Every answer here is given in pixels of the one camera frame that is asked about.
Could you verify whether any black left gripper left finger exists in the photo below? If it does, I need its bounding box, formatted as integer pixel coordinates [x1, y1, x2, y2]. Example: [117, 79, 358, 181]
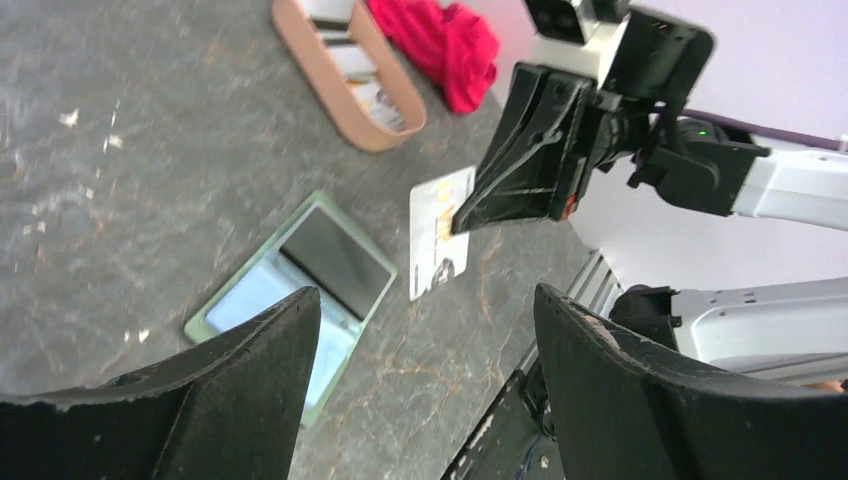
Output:
[1, 287, 320, 479]

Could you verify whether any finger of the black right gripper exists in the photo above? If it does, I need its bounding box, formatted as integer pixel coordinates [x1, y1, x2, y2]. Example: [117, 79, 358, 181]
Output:
[452, 62, 596, 234]

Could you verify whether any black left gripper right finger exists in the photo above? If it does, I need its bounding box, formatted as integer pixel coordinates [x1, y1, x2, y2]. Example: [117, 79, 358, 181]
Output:
[533, 283, 847, 479]

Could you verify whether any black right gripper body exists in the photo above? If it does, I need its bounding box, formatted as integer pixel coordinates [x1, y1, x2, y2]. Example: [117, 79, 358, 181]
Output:
[563, 7, 770, 217]

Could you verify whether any white vip card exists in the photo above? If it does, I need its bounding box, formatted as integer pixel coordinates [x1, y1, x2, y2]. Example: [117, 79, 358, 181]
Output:
[409, 166, 476, 301]
[347, 77, 406, 131]

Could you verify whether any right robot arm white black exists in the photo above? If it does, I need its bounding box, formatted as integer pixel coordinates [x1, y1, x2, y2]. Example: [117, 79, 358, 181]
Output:
[570, 1, 847, 291]

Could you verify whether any pink oval card tray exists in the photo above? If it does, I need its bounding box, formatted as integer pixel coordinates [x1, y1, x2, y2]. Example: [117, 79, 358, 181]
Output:
[270, 1, 427, 152]

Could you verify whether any crumpled red cloth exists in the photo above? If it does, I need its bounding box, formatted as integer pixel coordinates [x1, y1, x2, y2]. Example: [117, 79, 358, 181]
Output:
[367, 0, 500, 115]

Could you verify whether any aluminium frame rail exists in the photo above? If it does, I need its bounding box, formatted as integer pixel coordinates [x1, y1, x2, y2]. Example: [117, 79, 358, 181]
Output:
[516, 248, 627, 379]

